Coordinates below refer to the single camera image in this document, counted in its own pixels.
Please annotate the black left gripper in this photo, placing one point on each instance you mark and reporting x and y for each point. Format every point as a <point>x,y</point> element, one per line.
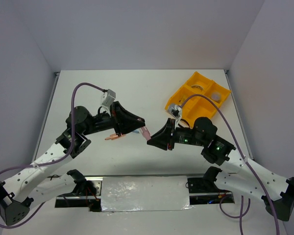
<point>123,121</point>

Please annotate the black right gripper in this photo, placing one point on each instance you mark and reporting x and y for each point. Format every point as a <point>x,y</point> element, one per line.
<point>161,138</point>

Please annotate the pink highlighter pen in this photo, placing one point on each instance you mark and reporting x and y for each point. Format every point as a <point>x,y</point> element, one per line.
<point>145,132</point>

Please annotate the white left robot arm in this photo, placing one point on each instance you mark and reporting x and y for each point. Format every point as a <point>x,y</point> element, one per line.
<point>28,188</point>

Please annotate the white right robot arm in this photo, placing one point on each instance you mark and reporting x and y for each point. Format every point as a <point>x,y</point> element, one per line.
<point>229,170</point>

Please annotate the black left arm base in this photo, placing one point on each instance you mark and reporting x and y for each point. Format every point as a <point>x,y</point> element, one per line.
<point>87,195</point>

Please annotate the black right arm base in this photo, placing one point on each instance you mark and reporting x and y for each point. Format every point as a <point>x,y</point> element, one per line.
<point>203,191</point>

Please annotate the yellow compartment bin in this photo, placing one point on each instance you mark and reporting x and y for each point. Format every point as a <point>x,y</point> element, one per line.
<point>198,106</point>

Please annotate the silver foil sheet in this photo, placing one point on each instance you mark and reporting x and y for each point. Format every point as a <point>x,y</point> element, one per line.
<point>144,194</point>

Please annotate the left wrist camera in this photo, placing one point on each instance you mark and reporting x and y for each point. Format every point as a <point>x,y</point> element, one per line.
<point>107,99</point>

